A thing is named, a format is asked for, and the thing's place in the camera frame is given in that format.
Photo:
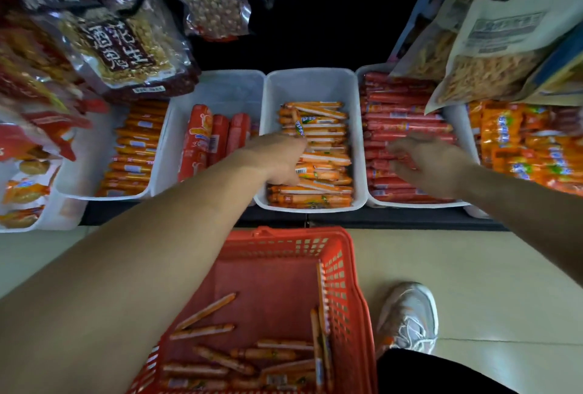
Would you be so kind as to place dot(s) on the peanut bag with dark label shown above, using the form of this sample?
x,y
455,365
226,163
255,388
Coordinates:
x,y
127,52

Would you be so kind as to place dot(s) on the white plastic bin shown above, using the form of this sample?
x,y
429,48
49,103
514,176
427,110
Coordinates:
x,y
460,129
91,166
364,207
223,88
59,213
314,86

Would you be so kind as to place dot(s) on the person's left hand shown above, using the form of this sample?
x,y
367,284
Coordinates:
x,y
273,154

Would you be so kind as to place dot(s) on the clear snack stick bag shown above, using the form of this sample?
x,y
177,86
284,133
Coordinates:
x,y
430,47

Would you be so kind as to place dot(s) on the kraft paper snack bag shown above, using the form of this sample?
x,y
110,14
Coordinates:
x,y
501,52

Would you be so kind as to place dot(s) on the bunch of red snack bags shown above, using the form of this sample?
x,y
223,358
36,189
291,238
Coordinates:
x,y
36,88

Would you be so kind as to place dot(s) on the person's right fingers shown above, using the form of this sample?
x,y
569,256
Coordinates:
x,y
405,152

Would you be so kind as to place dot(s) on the black shelf edge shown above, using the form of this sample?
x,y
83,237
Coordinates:
x,y
410,218

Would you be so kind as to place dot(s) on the scattered orange sausage sticks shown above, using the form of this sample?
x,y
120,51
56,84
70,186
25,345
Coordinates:
x,y
255,355

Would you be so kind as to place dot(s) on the large red sausage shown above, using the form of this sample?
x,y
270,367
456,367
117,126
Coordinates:
x,y
196,143
219,138
238,131

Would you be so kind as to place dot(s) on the white sneaker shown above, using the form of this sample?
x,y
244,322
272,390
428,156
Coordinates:
x,y
407,316

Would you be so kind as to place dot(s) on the person's left fingers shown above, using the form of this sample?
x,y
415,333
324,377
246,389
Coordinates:
x,y
291,147

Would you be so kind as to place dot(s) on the person's right hand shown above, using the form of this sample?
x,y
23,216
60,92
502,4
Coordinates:
x,y
437,168

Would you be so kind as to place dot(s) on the person's right forearm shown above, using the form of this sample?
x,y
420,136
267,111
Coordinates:
x,y
533,220

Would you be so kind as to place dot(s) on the pile of orange sausage packs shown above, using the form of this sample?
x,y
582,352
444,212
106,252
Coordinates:
x,y
524,147

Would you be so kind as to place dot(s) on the pile of red sausages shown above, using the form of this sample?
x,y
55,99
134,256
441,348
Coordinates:
x,y
396,111

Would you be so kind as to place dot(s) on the blue snack bag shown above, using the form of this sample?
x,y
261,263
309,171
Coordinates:
x,y
560,70

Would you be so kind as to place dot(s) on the pile of yellow snack packets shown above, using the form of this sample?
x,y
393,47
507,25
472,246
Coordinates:
x,y
25,193

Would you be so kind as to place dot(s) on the person's left forearm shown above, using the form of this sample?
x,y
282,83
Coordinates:
x,y
136,261

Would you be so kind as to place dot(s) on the red plastic shopping basket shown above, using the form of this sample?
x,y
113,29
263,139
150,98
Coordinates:
x,y
282,279

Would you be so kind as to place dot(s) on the row of amber sausages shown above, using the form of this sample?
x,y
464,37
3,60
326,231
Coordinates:
x,y
134,147

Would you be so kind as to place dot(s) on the pile of orange sausages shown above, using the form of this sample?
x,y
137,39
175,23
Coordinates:
x,y
323,166

